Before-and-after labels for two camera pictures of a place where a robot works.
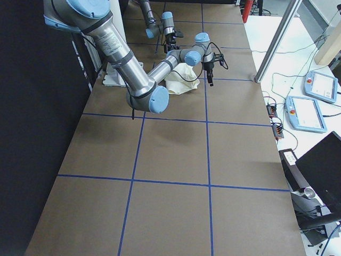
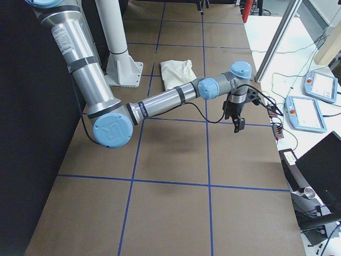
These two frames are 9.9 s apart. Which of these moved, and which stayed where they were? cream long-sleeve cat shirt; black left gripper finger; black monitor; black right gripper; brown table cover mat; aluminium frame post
Moved: black right gripper; black left gripper finger
Stayed: aluminium frame post; cream long-sleeve cat shirt; brown table cover mat; black monitor
